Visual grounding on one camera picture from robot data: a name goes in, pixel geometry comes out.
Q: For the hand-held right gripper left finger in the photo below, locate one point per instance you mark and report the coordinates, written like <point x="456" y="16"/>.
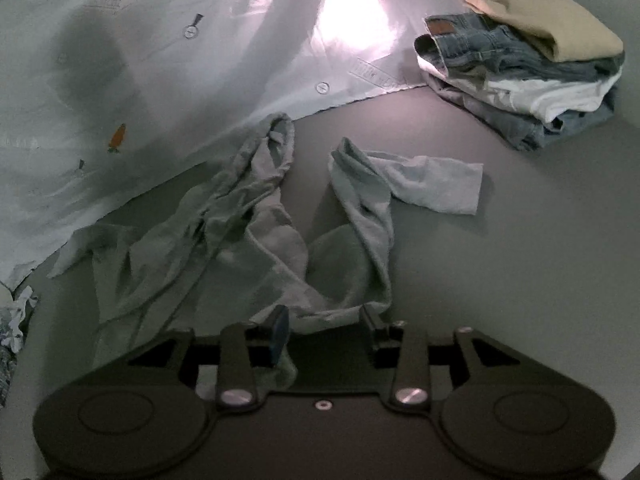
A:
<point x="279" y="332"/>

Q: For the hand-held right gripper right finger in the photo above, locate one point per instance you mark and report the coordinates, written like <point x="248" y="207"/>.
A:
<point x="372" y="331"/>

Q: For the grey-green long sleeve shirt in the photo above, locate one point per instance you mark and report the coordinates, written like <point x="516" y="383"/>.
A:
<point x="270" y="255"/>

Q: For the light grey-blue folded jeans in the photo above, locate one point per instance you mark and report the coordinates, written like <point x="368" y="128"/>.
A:
<point x="505" y="120"/>

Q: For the blue white patterned cloth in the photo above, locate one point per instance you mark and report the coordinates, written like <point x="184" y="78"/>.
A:
<point x="15" y="320"/>

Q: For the white printed sheet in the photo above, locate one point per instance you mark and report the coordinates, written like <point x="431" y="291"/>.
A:
<point x="165" y="70"/>

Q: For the white folded garment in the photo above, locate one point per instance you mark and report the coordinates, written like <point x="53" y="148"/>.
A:
<point x="540" y="95"/>

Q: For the blue denim jeans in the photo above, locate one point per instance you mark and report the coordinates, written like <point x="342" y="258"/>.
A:
<point x="480" y="42"/>

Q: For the peach folded cloth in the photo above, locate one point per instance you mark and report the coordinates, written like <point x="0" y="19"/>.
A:
<point x="475" y="2"/>

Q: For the beige folded cloth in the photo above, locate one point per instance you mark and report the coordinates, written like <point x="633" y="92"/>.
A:
<point x="550" y="15"/>

